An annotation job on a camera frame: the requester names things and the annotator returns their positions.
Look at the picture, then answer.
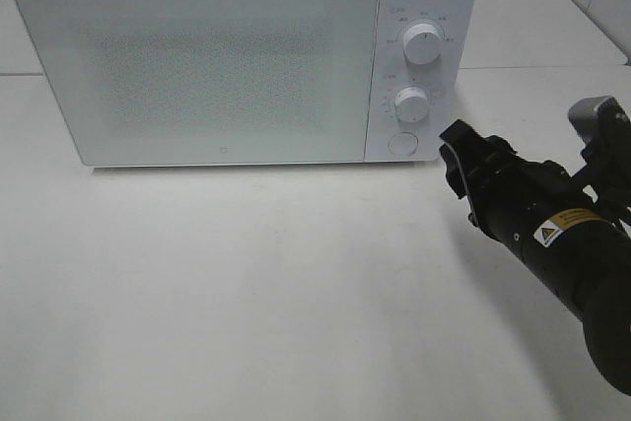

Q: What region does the white upper power knob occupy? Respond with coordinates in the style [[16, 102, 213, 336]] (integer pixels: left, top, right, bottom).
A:
[[401, 19, 444, 66]]

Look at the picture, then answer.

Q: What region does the white microwave door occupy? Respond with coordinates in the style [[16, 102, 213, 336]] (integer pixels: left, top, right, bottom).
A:
[[16, 0, 378, 167]]

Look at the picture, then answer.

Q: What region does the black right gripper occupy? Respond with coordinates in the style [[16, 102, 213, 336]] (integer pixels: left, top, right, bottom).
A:
[[439, 119, 630, 293]]

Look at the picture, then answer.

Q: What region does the white timer knob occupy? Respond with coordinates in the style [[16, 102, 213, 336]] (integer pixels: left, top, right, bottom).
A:
[[394, 87, 430, 123]]

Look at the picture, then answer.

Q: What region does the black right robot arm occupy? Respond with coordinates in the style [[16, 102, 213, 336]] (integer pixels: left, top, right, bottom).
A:
[[440, 120, 630, 394]]

